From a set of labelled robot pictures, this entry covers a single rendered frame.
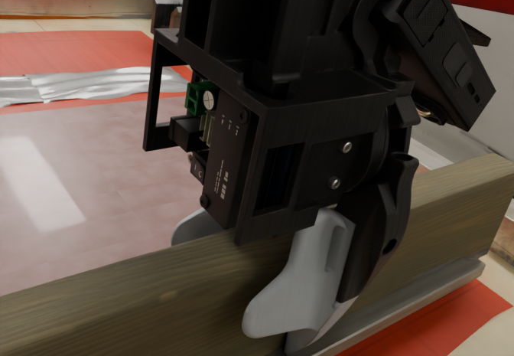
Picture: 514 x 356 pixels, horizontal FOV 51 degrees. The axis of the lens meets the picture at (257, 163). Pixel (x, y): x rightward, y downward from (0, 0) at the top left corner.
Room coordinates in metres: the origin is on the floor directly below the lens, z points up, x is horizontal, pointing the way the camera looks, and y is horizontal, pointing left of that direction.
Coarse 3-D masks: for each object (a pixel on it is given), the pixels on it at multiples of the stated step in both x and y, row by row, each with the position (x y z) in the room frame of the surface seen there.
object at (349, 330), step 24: (456, 264) 0.31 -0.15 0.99; (480, 264) 0.32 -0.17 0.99; (408, 288) 0.27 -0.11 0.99; (432, 288) 0.28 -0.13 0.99; (456, 288) 0.30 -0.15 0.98; (360, 312) 0.24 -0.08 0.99; (384, 312) 0.25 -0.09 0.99; (408, 312) 0.26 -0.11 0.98; (336, 336) 0.22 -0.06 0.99; (360, 336) 0.23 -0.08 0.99
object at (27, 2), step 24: (0, 0) 0.68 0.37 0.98; (24, 0) 0.71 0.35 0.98; (48, 0) 0.73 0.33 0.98; (72, 0) 0.75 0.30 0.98; (96, 0) 0.77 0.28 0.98; (120, 0) 0.80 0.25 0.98; (144, 0) 0.83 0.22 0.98; (432, 168) 0.45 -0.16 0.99; (504, 216) 0.40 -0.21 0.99; (504, 240) 0.39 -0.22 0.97
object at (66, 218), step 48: (0, 144) 0.39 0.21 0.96; (48, 144) 0.40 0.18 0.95; (0, 192) 0.32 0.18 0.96; (48, 192) 0.34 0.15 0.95; (96, 192) 0.35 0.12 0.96; (0, 240) 0.27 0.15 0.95; (48, 240) 0.28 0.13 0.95; (96, 240) 0.29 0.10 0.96; (144, 240) 0.31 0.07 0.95; (0, 288) 0.23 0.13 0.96
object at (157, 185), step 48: (0, 48) 0.59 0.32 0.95; (48, 48) 0.62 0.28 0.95; (96, 48) 0.66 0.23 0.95; (144, 48) 0.70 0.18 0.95; (144, 96) 0.55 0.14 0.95; (96, 144) 0.42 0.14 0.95; (144, 192) 0.36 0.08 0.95; (192, 192) 0.38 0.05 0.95; (480, 288) 0.34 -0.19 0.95; (384, 336) 0.27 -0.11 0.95; (432, 336) 0.28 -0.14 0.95
